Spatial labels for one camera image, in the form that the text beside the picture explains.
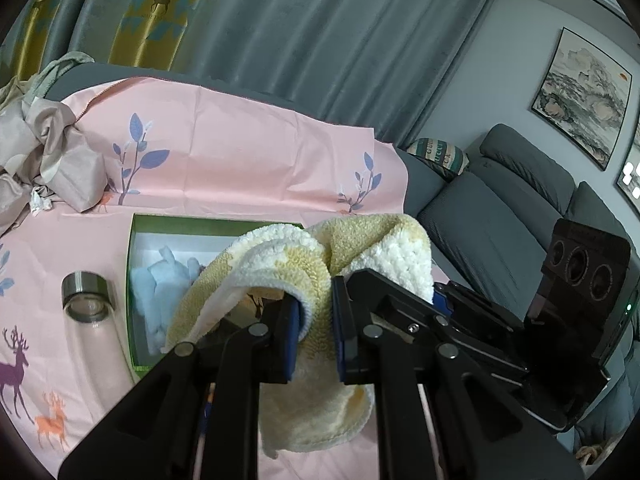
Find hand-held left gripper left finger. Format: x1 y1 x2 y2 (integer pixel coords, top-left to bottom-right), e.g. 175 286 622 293
57 295 306 480

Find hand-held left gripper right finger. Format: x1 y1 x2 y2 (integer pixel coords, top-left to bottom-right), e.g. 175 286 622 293
331 276 586 480

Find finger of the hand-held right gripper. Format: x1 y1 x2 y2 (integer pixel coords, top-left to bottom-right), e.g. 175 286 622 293
434 281 529 377
346 268 452 344

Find cream yellow towel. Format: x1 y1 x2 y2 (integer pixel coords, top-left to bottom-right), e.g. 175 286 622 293
165 212 436 461

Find green cardboard box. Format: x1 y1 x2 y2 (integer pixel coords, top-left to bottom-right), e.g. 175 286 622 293
125 213 306 381

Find white fluffy cloth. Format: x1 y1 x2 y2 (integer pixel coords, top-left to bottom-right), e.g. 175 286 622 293
131 247 206 356

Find grey sofa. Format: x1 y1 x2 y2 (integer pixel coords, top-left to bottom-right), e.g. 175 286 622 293
47 62 640 461

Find framed picture with glare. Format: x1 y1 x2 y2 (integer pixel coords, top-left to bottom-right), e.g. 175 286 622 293
615 110 640 206

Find striped cushion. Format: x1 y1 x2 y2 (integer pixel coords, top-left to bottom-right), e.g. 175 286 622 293
406 137 471 181

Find pink printed sheet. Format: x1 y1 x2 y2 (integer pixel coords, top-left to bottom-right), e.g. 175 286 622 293
0 76 436 480

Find glass bottle with steel cap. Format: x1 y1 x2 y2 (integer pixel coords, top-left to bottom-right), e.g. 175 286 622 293
61 271 133 381

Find crumpled beige bedding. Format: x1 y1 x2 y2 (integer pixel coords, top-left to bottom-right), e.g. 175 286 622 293
0 95 108 236

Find crumpled white paper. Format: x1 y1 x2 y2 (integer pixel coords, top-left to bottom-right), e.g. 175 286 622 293
30 185 53 218

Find grey curtain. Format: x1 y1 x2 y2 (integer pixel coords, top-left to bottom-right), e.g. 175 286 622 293
0 0 501 146

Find grey-green cloth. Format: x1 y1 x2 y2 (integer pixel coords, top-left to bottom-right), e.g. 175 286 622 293
22 51 96 106

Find yellow patterned curtain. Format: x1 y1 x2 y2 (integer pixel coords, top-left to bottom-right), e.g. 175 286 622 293
10 0 241 81

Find landscape wall painting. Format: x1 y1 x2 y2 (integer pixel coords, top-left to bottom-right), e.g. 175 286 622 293
530 26 633 171

